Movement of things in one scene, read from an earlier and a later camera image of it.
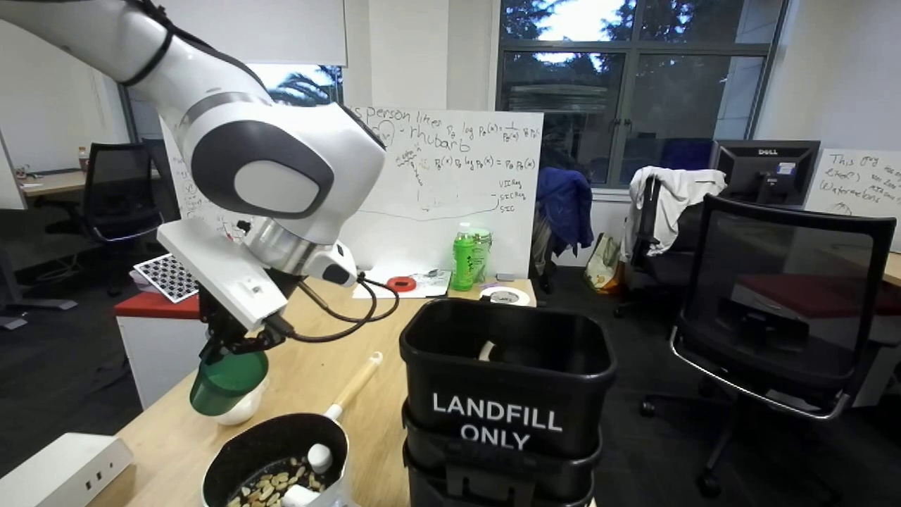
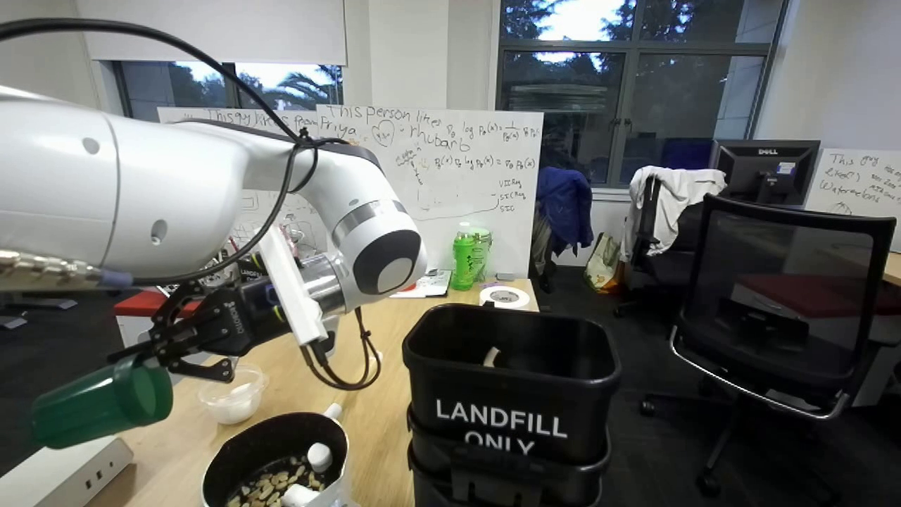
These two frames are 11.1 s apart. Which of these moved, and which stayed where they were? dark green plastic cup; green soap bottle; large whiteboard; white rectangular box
Moved: dark green plastic cup
Stayed: green soap bottle; white rectangular box; large whiteboard
